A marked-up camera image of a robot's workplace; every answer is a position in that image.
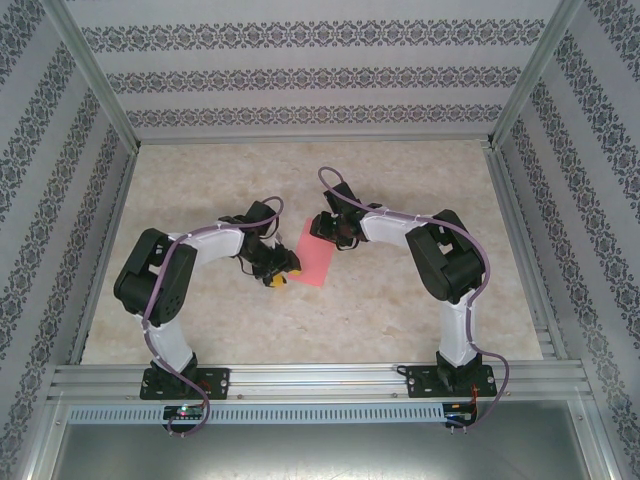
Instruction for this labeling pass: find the pink paper sheet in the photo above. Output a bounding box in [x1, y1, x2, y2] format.
[288, 218, 336, 288]

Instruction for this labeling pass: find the grey metal sheet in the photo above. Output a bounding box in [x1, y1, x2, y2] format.
[49, 424, 596, 480]

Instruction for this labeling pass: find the aluminium back rail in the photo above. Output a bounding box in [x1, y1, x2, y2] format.
[134, 133, 496, 149]

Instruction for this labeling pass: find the aluminium mounting rail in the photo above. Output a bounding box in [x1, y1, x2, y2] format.
[47, 362, 587, 402]

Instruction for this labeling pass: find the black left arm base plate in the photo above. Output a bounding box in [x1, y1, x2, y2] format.
[141, 367, 232, 402]

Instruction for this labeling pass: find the slotted grey cable duct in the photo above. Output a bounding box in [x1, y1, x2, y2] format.
[67, 402, 447, 425]

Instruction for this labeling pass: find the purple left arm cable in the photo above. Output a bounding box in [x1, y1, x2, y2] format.
[141, 195, 287, 434]

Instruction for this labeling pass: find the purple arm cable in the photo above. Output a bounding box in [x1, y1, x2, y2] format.
[317, 166, 512, 434]
[141, 195, 287, 434]

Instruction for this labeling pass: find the aluminium side rail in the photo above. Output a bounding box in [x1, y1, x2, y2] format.
[67, 147, 142, 365]
[482, 144, 570, 361]

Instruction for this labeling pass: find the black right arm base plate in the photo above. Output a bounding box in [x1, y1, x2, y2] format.
[398, 364, 500, 400]

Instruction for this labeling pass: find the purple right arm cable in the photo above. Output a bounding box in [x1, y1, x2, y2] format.
[317, 166, 512, 434]

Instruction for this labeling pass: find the aluminium frame post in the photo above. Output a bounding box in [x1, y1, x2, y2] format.
[47, 0, 141, 151]
[485, 0, 587, 150]
[564, 394, 634, 480]
[12, 392, 71, 480]

